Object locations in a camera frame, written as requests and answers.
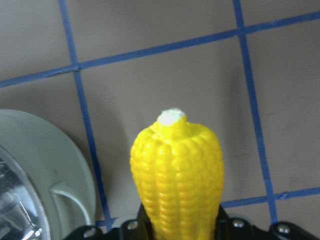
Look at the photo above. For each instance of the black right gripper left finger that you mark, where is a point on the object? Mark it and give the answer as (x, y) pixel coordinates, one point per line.
(139, 228)

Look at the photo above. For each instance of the yellow toy corn cob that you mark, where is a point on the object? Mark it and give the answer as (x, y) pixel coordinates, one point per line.
(177, 167)

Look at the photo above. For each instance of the pale green cooking pot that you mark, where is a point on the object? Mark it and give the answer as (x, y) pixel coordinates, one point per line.
(56, 168)

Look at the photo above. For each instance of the glass pot lid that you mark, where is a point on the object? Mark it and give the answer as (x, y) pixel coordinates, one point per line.
(22, 216)

